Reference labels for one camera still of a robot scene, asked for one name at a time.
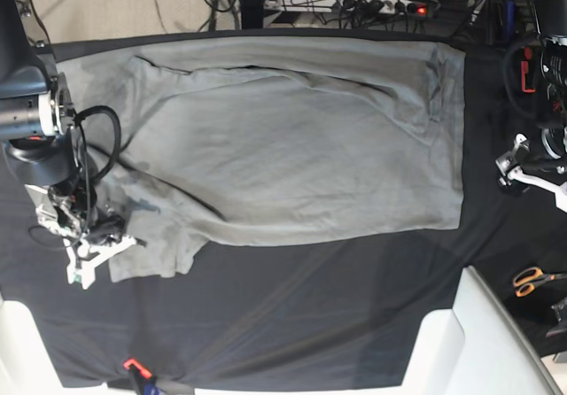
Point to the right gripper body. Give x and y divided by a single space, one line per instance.
90 237

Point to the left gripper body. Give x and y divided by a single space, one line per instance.
539 163

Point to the grey T-shirt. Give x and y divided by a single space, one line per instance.
275 142

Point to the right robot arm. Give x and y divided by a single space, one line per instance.
45 148

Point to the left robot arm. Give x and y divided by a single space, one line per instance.
542 75

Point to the red black clamp right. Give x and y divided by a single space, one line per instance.
529 69

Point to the black tool right edge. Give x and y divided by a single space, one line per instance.
560 311

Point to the white chair left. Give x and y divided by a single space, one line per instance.
25 364

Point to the white chair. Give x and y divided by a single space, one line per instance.
474 347
25 364

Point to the red blue clamp bottom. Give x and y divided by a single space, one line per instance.
143 381

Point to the white chair right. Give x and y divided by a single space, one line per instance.
474 347

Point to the black table cloth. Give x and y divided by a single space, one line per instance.
331 316

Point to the white power strip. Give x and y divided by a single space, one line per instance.
404 8

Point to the black metal stand pole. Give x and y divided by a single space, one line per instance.
252 14

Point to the orange handled scissors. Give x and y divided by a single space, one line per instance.
531 278

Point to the blue clamp handle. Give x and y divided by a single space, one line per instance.
505 23

